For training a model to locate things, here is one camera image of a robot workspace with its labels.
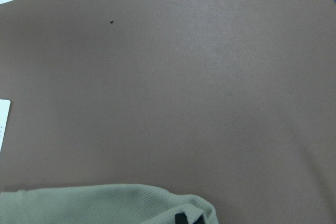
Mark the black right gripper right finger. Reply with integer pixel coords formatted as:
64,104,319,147
195,215,205,224

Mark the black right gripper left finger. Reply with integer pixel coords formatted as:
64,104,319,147
175,213,188,224

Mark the white clothing tag card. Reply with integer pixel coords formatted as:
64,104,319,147
0,99,11,147

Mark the olive green long-sleeve shirt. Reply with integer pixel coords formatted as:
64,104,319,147
1,184,218,223

